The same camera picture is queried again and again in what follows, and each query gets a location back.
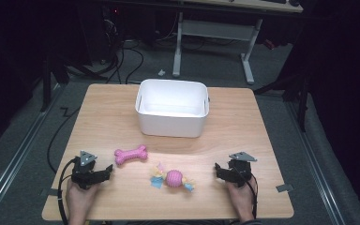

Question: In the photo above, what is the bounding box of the person's left hand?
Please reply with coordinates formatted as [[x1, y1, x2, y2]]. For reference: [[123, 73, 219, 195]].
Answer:
[[65, 179, 101, 218]]

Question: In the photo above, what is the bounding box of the dark computer tower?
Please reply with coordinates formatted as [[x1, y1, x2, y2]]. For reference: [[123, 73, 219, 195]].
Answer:
[[100, 4, 125, 65]]

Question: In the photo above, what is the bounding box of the bundle of black cables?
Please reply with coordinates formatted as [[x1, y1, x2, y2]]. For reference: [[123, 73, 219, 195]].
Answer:
[[105, 18, 145, 85]]

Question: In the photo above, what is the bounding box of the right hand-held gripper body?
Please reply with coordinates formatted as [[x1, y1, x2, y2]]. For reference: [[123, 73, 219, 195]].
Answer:
[[226, 151, 258, 188]]

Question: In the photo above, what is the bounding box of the white-framed desk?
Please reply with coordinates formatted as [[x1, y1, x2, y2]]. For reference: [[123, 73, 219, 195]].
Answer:
[[172, 0, 304, 85]]

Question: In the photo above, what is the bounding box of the pink bone toy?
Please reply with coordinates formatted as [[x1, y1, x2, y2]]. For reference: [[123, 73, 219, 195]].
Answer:
[[113, 143, 149, 166]]

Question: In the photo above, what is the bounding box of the black floor cable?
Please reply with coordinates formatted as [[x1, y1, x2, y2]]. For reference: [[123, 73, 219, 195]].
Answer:
[[46, 106, 82, 174]]

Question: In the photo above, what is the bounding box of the metal floor rail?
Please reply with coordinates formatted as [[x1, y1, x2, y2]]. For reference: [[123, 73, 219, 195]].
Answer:
[[0, 83, 64, 218], [284, 98, 347, 225]]

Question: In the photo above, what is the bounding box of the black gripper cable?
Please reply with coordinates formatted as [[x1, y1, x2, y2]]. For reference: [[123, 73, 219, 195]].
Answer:
[[56, 157, 78, 225], [246, 173, 260, 219]]

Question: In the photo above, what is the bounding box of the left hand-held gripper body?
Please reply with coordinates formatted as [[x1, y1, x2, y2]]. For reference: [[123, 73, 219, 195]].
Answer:
[[70, 150, 107, 190]]

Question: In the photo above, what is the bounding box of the black stand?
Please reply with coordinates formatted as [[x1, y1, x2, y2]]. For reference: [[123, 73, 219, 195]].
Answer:
[[39, 55, 107, 113], [252, 73, 312, 133]]

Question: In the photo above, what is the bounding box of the grey tape piece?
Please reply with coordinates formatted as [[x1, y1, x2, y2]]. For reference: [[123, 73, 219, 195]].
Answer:
[[275, 183, 294, 193], [39, 187, 59, 198]]

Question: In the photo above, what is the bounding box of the white plastic bin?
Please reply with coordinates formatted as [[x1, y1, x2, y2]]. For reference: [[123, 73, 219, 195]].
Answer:
[[134, 78, 211, 139]]

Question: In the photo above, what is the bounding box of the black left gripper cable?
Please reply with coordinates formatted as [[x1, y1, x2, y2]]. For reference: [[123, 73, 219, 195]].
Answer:
[[56, 157, 78, 225]]

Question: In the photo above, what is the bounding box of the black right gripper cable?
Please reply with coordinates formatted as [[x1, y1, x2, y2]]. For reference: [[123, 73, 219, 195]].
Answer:
[[246, 173, 260, 219]]

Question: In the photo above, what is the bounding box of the pink ball rope toy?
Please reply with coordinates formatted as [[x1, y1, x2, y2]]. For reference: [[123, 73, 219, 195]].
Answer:
[[150, 161, 196, 193]]

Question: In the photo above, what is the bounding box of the person's right hand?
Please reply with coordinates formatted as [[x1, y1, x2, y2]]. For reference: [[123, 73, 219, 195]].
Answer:
[[226, 178, 255, 217]]

